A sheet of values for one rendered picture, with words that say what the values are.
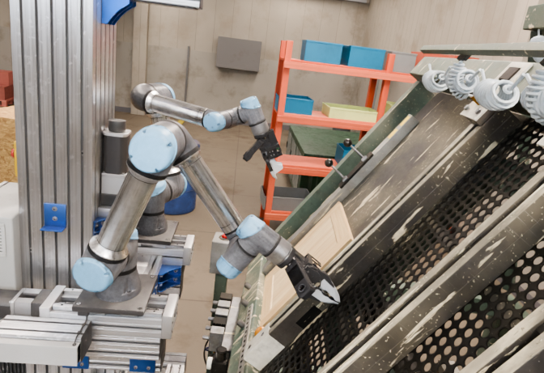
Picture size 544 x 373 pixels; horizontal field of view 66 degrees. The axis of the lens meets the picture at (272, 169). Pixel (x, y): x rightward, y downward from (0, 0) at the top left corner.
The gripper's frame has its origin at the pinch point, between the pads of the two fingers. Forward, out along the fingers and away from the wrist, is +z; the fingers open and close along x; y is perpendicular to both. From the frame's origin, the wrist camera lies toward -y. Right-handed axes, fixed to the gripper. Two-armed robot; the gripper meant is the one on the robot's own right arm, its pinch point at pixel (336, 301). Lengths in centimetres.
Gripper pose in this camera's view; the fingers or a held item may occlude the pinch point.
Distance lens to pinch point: 129.7
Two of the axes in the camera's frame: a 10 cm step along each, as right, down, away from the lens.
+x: -6.5, 7.2, 2.3
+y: 0.5, -2.7, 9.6
